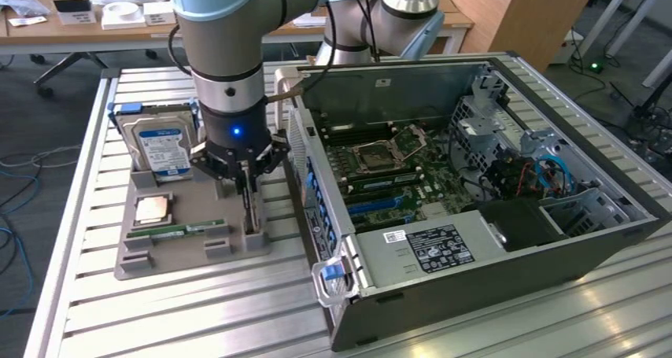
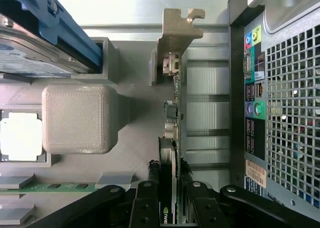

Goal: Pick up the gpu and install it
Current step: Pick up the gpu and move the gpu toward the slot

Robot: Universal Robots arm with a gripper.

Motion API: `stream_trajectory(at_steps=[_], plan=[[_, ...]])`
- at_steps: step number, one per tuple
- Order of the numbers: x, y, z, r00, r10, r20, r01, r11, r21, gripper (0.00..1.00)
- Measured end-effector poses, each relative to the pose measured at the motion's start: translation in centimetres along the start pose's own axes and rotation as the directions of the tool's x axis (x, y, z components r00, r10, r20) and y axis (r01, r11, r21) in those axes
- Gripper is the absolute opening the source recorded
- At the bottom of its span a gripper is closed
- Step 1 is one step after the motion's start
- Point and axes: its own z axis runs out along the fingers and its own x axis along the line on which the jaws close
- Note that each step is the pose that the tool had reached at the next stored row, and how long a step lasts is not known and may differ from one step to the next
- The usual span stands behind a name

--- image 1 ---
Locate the green RAM stick white label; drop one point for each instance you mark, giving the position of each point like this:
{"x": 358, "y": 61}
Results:
{"x": 173, "y": 229}

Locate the hard disk in blue caddy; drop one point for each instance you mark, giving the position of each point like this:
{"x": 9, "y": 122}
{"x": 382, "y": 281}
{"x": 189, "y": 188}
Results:
{"x": 157, "y": 145}

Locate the white paper stack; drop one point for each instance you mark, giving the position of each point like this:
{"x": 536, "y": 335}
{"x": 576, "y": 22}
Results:
{"x": 309, "y": 21}

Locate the grey chair base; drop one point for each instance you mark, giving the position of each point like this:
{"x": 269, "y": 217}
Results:
{"x": 68, "y": 65}

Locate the green motherboard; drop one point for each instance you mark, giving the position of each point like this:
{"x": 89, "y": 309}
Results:
{"x": 436, "y": 177}

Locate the wooden office desk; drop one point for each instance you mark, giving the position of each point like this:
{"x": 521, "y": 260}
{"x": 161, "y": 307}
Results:
{"x": 130, "y": 35}

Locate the small white box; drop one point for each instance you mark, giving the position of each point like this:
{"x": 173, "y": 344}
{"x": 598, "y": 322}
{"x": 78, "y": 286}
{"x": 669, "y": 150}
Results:
{"x": 158, "y": 13}

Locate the CPU socket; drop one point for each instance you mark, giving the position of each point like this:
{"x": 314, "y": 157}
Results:
{"x": 374, "y": 159}

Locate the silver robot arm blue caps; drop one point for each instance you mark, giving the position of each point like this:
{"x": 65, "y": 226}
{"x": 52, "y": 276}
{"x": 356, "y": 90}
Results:
{"x": 225, "y": 39}

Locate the white table leg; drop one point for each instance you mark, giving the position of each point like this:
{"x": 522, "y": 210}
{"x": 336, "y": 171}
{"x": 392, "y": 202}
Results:
{"x": 624, "y": 35}

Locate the green RAM stick in motherboard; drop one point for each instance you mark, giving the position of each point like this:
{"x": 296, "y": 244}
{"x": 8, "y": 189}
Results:
{"x": 382, "y": 181}

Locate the graphics card with metal bracket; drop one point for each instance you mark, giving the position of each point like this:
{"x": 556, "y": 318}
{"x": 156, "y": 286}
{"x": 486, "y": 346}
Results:
{"x": 253, "y": 216}

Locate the dark grey PC case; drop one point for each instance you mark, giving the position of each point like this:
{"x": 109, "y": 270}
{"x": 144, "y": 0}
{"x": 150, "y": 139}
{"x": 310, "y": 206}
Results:
{"x": 472, "y": 295}

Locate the white tape roll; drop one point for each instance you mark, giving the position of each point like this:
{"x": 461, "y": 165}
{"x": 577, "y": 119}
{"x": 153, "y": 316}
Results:
{"x": 120, "y": 9}

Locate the grey power supply with label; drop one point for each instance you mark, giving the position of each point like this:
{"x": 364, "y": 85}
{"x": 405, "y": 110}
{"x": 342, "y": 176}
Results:
{"x": 382, "y": 263}

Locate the silver metal drive cage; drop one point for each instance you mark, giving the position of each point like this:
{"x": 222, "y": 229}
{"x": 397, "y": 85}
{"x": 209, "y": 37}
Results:
{"x": 488, "y": 137}

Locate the CPU chip with metal lid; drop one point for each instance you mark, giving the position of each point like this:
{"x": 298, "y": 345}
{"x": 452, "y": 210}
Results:
{"x": 150, "y": 209}

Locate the red and white card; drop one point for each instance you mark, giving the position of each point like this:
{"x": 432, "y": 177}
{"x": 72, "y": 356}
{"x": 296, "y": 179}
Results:
{"x": 26, "y": 21}

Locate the flat white box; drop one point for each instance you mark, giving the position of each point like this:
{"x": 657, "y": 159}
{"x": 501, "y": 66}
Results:
{"x": 122, "y": 24}

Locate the wooden cabinet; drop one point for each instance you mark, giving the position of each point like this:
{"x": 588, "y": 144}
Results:
{"x": 524, "y": 19}

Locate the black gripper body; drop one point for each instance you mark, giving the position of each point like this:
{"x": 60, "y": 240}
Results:
{"x": 236, "y": 126}

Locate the beige plastic parts rack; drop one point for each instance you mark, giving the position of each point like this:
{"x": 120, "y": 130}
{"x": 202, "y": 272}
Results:
{"x": 181, "y": 259}

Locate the blue case latch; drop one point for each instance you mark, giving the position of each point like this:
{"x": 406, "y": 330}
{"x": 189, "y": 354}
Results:
{"x": 330, "y": 273}

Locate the grey metal disk bay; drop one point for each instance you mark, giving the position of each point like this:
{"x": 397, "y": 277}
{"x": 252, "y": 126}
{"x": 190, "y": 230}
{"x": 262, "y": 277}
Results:
{"x": 604, "y": 212}

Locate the blue expansion slot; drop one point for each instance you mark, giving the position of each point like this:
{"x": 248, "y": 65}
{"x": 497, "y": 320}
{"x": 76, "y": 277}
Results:
{"x": 374, "y": 206}

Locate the white box with black top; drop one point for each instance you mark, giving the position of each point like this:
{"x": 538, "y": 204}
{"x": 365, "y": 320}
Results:
{"x": 74, "y": 12}

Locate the black device with green light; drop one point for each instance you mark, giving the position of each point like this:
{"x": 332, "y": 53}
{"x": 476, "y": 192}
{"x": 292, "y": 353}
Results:
{"x": 594, "y": 65}

